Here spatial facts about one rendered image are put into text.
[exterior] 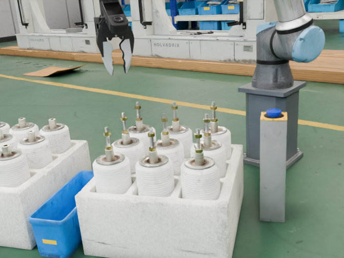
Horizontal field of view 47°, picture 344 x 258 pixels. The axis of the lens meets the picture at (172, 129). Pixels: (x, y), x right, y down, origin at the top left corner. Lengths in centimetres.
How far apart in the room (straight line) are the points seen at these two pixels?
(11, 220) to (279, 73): 99
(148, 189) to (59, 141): 46
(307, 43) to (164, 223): 72
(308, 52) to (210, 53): 210
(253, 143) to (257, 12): 178
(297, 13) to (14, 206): 100
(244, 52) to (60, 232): 240
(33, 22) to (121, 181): 470
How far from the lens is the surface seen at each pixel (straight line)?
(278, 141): 111
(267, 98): 146
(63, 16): 858
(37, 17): 556
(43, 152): 127
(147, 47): 384
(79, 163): 139
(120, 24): 99
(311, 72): 292
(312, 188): 142
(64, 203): 127
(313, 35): 134
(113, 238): 107
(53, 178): 126
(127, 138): 114
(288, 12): 132
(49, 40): 508
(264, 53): 146
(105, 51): 107
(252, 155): 157
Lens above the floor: 65
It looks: 19 degrees down
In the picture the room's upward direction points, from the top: 4 degrees counter-clockwise
